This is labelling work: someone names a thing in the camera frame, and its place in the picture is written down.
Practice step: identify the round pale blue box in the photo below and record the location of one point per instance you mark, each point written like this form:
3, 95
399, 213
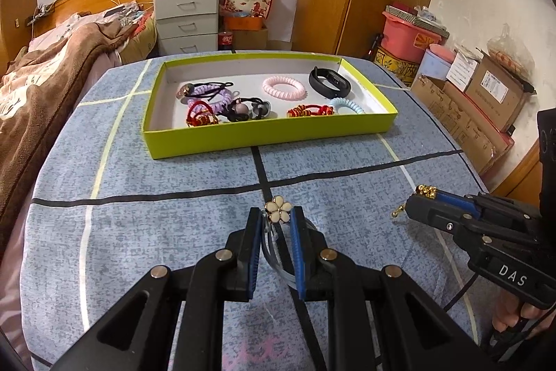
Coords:
436, 62

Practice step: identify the yellow patterned tin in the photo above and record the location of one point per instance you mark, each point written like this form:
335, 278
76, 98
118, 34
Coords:
397, 66

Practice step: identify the cola bottle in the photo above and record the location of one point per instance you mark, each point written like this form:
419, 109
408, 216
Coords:
226, 40

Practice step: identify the brown blanket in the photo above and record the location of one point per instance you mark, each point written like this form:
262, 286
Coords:
47, 93

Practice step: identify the pink plastic bucket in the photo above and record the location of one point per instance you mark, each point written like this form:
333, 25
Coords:
408, 38

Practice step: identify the wooden door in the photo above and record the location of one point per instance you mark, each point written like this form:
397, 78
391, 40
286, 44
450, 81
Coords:
19, 14

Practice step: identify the small cardboard box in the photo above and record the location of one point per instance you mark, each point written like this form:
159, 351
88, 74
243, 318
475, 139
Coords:
252, 38

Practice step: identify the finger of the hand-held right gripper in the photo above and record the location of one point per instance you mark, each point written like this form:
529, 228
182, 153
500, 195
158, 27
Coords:
434, 212
456, 202

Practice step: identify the grey drawer cabinet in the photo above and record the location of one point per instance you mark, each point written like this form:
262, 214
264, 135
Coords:
186, 21

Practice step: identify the flat cardboard box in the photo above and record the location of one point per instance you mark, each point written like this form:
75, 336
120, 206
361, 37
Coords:
460, 119

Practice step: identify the orange box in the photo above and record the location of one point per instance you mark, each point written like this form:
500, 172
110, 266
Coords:
245, 23

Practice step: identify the green cardboard box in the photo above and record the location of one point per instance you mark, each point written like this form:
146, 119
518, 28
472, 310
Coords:
260, 138

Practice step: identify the black wristband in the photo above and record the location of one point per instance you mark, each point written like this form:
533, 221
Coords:
330, 88

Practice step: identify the power strip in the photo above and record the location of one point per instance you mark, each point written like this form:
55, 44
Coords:
41, 12

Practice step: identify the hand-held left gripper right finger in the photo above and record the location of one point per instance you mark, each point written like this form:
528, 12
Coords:
299, 253

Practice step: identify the person's right hand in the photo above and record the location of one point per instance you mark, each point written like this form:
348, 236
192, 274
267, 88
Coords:
506, 316

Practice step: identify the open cardboard box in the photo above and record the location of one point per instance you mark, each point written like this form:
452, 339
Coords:
495, 88

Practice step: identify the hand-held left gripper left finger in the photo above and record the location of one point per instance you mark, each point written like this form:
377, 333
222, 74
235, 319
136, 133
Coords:
252, 253

